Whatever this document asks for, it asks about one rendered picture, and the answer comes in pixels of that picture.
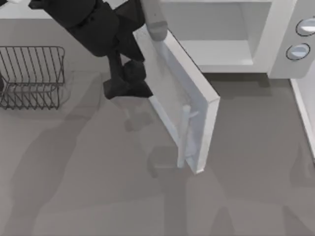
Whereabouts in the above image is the pale grey rounded box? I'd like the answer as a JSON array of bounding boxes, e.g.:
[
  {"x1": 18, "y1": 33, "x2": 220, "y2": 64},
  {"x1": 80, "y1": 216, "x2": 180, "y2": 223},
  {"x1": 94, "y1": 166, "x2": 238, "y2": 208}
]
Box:
[{"x1": 140, "y1": 0, "x2": 168, "y2": 41}]

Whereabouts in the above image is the pale microwave door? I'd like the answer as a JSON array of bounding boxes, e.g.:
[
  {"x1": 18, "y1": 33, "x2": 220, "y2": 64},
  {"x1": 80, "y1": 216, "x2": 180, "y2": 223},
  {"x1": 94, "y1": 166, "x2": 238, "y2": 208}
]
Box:
[{"x1": 132, "y1": 24, "x2": 221, "y2": 176}]

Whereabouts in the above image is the pale microwave oven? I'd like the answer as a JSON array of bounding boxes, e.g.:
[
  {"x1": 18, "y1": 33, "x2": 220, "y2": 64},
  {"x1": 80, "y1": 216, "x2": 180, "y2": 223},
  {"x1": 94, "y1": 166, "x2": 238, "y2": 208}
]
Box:
[{"x1": 157, "y1": 0, "x2": 315, "y2": 80}]

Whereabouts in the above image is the grey microwave knob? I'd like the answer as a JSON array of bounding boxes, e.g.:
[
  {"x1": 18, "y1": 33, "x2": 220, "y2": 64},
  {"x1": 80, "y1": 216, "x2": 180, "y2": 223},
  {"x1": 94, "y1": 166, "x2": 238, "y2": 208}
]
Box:
[
  {"x1": 285, "y1": 43, "x2": 311, "y2": 61},
  {"x1": 295, "y1": 16, "x2": 315, "y2": 38}
]

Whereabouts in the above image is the pale door handle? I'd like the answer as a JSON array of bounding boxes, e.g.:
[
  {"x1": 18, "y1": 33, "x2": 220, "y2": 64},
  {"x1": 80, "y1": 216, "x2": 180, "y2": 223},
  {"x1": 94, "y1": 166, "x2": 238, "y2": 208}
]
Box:
[{"x1": 176, "y1": 105, "x2": 200, "y2": 169}]

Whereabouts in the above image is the grey wire rack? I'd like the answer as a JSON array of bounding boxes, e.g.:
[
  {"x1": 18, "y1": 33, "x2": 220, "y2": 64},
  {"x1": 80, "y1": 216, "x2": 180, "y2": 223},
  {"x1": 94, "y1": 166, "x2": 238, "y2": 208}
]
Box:
[{"x1": 0, "y1": 45, "x2": 66, "y2": 111}]

